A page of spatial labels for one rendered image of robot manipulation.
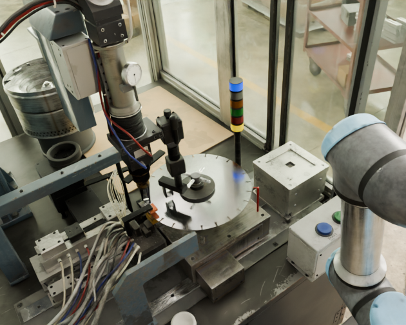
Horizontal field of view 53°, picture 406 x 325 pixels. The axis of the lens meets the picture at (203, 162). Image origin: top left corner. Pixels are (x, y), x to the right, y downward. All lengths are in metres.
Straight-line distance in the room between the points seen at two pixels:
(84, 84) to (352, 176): 0.58
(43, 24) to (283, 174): 0.83
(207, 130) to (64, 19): 1.02
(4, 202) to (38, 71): 0.74
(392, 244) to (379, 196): 1.76
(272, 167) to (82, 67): 0.73
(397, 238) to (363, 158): 1.78
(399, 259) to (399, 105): 1.33
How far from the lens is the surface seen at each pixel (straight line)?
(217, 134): 1.77
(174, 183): 1.13
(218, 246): 1.21
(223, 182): 1.24
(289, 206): 1.35
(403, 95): 1.14
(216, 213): 1.15
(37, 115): 1.64
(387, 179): 0.67
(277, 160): 1.40
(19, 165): 1.88
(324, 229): 1.19
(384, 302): 1.00
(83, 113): 1.06
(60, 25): 0.93
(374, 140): 0.71
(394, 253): 2.39
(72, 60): 0.91
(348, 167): 0.71
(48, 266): 1.32
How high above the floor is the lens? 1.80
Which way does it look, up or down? 40 degrees down
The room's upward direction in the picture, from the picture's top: 6 degrees counter-clockwise
